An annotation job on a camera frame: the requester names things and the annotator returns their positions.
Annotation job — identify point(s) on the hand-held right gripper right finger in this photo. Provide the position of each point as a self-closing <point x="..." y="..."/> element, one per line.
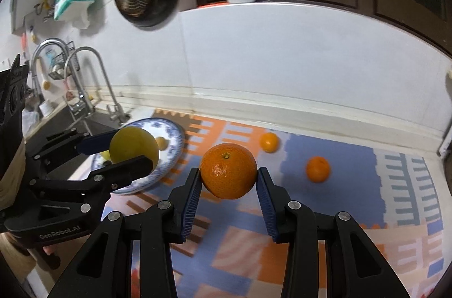
<point x="266" y="206"/>

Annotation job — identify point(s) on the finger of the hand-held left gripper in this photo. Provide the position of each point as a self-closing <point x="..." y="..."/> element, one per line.
<point x="130" y="167"/>
<point x="102" y="141"/>

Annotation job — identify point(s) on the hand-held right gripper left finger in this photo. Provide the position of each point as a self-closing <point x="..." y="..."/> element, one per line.
<point x="190" y="206"/>

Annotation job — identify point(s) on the yellow-green citrus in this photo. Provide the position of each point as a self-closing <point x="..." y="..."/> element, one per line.
<point x="134" y="146"/>

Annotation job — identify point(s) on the small yellow apricot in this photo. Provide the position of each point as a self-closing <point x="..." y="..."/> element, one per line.
<point x="161" y="142"/>

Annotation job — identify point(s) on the blue and white plate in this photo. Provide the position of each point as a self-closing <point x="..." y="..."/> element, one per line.
<point x="173" y="142"/>

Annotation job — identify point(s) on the orange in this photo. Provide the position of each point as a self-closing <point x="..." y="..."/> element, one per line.
<point x="228" y="171"/>
<point x="318" y="169"/>
<point x="269" y="142"/>

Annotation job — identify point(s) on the person's left forearm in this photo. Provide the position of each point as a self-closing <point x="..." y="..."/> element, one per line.
<point x="10" y="174"/>

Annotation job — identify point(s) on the stainless steel sink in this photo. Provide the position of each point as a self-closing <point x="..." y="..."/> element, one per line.
<point x="91" y="127"/>

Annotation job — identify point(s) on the thin gooseneck faucet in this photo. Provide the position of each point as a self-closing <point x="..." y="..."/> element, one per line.
<point x="99" y="72"/>

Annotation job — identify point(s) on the colourful patterned mat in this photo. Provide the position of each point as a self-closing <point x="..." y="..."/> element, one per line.
<point x="353" y="157"/>

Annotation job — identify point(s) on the large chrome faucet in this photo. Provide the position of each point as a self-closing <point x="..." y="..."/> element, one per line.
<point x="53" y="47"/>

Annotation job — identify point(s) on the yellow wall hook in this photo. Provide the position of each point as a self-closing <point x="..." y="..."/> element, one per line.
<point x="45" y="3"/>

